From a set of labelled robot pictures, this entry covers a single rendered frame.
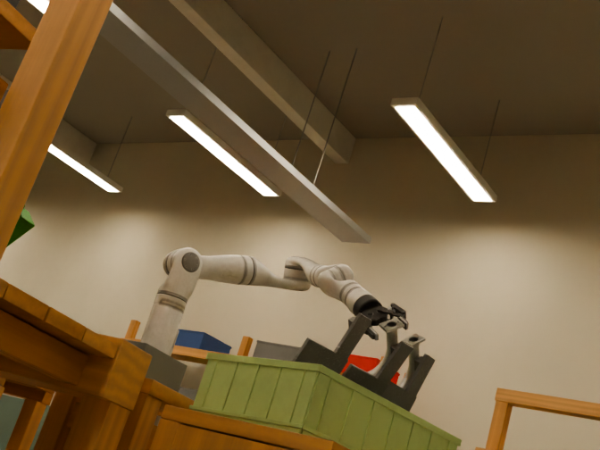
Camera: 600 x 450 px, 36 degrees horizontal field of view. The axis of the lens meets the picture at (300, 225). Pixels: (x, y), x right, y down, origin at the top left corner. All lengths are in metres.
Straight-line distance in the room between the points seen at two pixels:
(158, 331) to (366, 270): 6.09
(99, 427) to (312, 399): 0.54
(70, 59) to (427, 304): 6.42
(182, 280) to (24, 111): 0.89
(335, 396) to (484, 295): 5.87
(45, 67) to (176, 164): 8.91
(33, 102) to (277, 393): 0.87
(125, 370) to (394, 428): 0.69
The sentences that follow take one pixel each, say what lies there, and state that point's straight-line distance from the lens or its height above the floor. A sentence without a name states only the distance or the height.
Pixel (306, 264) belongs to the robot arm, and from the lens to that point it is 2.84.
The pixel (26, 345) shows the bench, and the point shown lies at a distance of 2.18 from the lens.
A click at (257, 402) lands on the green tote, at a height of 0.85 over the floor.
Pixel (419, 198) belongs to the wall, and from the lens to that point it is 8.74.
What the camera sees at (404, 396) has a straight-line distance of 2.60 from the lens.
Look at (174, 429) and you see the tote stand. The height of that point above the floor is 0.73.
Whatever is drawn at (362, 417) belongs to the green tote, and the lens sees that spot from 2.28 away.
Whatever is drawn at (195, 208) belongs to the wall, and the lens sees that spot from 10.34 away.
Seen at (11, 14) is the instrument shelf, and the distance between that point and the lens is 2.37.
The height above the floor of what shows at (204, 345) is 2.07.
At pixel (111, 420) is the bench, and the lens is 2.34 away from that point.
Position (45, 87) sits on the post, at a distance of 2.02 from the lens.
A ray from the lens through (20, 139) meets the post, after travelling 1.97.
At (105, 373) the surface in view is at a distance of 2.30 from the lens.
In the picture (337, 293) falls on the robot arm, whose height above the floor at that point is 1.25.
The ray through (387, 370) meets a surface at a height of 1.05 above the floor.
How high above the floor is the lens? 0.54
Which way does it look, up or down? 19 degrees up
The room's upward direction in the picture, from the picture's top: 18 degrees clockwise
